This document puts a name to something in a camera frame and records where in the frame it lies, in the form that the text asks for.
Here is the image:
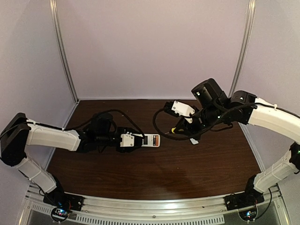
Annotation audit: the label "white battery cover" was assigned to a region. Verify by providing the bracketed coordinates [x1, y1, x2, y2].
[190, 138, 199, 145]

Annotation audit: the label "white remote control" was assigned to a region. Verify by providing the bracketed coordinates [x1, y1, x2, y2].
[142, 134, 160, 148]

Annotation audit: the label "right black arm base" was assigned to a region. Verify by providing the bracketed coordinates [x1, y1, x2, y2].
[224, 175, 264, 211]

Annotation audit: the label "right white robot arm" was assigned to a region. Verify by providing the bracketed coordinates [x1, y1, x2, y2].
[171, 78, 300, 195]

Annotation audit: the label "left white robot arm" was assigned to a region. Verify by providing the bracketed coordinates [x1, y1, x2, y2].
[0, 110, 149, 194]

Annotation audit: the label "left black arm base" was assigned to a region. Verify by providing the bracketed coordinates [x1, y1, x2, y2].
[43, 176, 84, 211]

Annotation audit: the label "orange batteries in remote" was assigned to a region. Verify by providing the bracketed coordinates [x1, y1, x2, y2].
[153, 135, 160, 147]

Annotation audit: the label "left circuit board with leds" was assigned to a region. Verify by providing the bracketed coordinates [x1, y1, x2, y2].
[50, 207, 69, 223]

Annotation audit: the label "circuit board with leds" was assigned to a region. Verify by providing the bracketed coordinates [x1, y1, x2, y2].
[50, 207, 69, 223]
[238, 207, 258, 222]

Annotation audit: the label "right circuit board with leds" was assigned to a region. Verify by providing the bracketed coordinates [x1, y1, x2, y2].
[238, 207, 258, 222]

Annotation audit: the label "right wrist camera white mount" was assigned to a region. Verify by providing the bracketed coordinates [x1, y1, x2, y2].
[164, 100, 195, 124]

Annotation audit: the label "left black camera cable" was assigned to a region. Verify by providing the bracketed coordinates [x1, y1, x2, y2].
[77, 110, 145, 136]

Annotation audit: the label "black camera cable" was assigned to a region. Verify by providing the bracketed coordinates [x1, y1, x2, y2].
[152, 103, 256, 141]
[77, 110, 145, 136]

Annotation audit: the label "right black camera cable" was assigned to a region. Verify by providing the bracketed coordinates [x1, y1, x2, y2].
[152, 103, 256, 141]

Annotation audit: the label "aluminium front rail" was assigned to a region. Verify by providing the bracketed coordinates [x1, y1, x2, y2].
[17, 185, 291, 225]

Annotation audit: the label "right aluminium corner post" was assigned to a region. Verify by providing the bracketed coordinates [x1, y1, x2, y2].
[229, 0, 256, 97]

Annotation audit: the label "aluminium corner post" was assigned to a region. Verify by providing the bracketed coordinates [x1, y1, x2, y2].
[49, 0, 79, 103]
[229, 0, 256, 97]

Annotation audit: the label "left aluminium corner post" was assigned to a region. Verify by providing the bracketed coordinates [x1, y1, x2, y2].
[49, 0, 79, 103]

